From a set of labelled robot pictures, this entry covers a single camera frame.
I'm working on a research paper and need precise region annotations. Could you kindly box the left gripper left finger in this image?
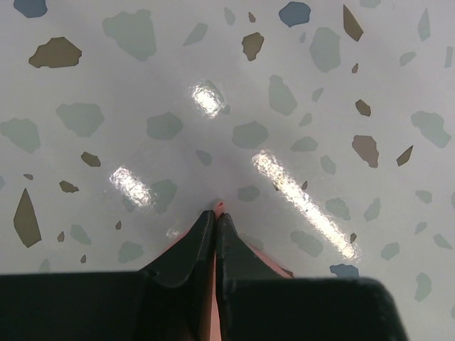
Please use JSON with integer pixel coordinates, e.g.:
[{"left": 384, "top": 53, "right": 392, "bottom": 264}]
[{"left": 138, "top": 209, "right": 217, "bottom": 341}]

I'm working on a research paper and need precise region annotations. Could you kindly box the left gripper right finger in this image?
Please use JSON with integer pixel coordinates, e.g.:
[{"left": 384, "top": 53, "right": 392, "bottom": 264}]
[{"left": 215, "top": 213, "right": 288, "bottom": 340}]

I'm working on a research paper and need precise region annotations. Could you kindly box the salmon pink t shirt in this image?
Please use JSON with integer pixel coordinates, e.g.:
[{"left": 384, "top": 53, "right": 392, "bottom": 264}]
[{"left": 168, "top": 202, "right": 298, "bottom": 340}]

